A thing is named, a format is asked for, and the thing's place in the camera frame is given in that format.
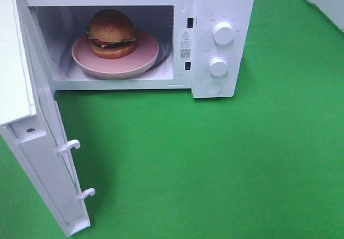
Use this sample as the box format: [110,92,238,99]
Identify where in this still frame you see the pink round plate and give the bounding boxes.
[71,30,160,79]

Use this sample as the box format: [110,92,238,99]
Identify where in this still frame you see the lower white microwave knob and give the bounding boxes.
[209,56,229,77]

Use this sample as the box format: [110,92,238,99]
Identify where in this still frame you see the white warning label sticker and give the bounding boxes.
[177,28,193,61]

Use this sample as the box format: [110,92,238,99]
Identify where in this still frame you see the green table cloth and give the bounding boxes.
[0,0,344,239]

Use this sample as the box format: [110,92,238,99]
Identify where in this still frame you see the glass microwave turntable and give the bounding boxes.
[63,41,173,81]

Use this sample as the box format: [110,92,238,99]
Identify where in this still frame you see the toy hamburger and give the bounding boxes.
[87,9,136,59]

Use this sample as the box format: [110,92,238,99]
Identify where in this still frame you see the round white door release button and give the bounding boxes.
[206,81,223,95]

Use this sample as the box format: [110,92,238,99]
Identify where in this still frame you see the white microwave door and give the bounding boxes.
[1,0,95,236]

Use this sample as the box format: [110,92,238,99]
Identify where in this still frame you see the white microwave oven body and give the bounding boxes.
[28,0,254,98]

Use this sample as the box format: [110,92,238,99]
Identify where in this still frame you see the white microwave knob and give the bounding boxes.
[212,20,234,45]
[209,56,229,77]

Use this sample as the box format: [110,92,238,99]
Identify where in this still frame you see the upper white microwave knob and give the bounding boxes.
[212,20,234,45]

